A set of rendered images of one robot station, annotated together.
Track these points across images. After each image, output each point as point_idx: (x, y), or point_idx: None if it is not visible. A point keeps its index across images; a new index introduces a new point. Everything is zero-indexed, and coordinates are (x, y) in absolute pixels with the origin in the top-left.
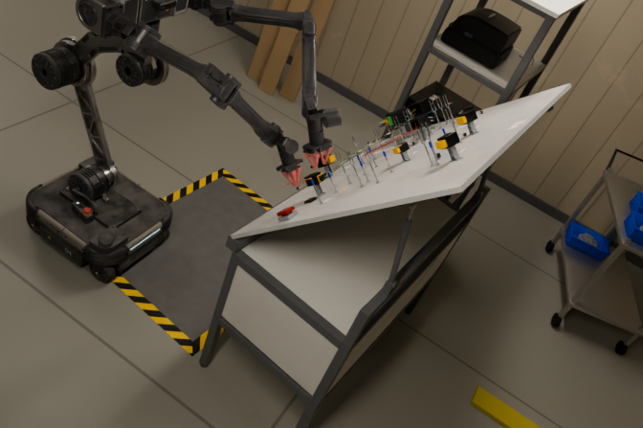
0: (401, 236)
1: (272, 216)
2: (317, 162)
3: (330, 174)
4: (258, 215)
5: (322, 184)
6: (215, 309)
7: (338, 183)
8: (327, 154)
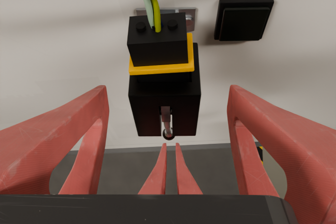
0: None
1: (321, 96)
2: (285, 112)
3: None
4: (258, 146)
5: (30, 112)
6: None
7: (15, 33)
8: (63, 128)
